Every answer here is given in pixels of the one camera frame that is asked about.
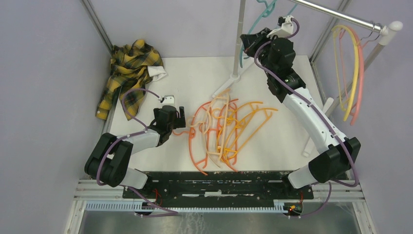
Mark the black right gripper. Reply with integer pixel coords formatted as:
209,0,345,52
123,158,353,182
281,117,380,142
243,27,280,78

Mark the beige hanger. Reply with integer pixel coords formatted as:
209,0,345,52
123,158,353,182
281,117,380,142
188,88,232,175

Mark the teal hanger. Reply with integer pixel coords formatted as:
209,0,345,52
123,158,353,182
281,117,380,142
239,0,299,68

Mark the amber hanger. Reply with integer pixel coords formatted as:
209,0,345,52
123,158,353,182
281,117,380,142
217,105,279,161
216,101,264,167

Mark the yellow hanger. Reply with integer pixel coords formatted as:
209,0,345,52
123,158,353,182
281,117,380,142
332,25,360,122

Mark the pink hanger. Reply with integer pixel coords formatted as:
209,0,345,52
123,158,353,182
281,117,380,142
348,27,365,126

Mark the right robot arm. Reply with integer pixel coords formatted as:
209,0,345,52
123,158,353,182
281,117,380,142
240,28,361,199

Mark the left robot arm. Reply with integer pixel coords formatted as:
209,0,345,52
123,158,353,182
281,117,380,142
84,105,186,198

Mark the yellow plaid shirt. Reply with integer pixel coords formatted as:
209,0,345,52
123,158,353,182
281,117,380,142
95,39,164,120

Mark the white clothes rack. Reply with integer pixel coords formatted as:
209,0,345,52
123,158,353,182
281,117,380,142
212,0,403,157

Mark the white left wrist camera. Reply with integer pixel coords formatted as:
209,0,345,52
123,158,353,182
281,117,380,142
161,95,175,107

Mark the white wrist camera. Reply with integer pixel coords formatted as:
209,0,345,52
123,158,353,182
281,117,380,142
161,95,175,107
268,15,300,39

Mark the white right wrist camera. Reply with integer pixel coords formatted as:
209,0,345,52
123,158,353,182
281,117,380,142
268,15,300,39

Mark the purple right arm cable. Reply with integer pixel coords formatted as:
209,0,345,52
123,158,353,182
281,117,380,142
253,18,360,188

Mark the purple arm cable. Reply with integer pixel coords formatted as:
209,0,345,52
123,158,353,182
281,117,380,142
95,88,162,187
253,18,360,188

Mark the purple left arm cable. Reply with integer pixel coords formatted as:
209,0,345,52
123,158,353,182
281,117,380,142
95,88,162,187

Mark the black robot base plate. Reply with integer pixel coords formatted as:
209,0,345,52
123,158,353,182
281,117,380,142
139,171,314,208

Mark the white cable duct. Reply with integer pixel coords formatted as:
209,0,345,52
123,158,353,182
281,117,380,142
85,201,287,214

